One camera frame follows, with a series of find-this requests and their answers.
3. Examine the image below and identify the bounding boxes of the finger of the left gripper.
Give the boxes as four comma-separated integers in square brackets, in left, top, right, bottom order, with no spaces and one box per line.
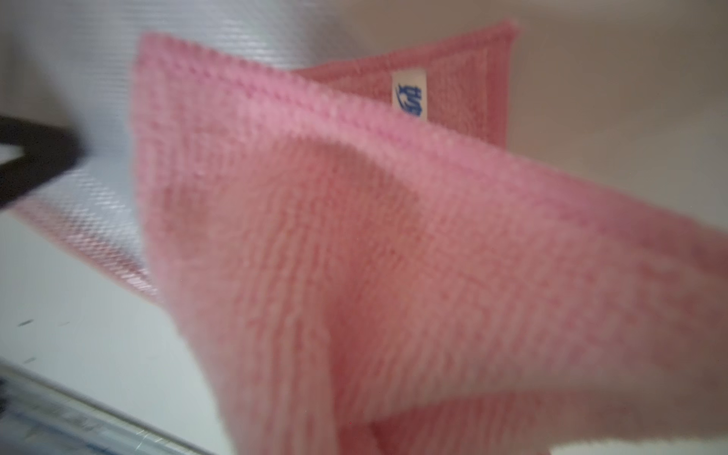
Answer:
[1,116,85,208]

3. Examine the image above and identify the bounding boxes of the pink microfiber cloth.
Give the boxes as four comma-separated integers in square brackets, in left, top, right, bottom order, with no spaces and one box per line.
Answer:
[132,34,727,454]

